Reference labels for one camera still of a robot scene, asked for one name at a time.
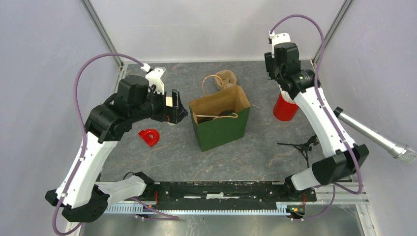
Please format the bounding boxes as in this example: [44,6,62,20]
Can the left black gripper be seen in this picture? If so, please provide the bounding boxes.
[131,85,188,123]

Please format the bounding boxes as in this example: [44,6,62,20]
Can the red D-shaped object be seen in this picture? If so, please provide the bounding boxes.
[138,129,160,147]

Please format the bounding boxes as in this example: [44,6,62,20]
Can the green paper bag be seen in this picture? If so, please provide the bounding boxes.
[189,85,251,152]

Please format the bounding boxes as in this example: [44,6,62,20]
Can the single black lid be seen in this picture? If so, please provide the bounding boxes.
[218,110,237,118]

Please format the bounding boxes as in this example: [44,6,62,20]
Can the stack of white paper cups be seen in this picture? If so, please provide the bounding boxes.
[165,96,179,125]

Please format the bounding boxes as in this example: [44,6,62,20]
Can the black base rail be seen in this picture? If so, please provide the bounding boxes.
[138,181,317,210]

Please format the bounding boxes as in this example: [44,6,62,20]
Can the silver microphone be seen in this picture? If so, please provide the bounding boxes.
[333,107,417,164]

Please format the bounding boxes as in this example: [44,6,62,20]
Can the red cup holder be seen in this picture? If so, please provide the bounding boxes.
[273,94,299,122]

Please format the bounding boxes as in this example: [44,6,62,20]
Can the stack of cardboard cup carriers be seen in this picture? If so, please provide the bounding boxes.
[214,70,237,90]

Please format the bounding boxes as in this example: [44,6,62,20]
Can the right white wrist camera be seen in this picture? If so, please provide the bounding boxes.
[268,31,291,58]

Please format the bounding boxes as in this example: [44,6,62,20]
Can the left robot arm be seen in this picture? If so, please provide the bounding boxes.
[45,76,188,223]

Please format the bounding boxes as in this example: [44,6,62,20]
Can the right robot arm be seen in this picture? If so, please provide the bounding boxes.
[265,42,369,201]

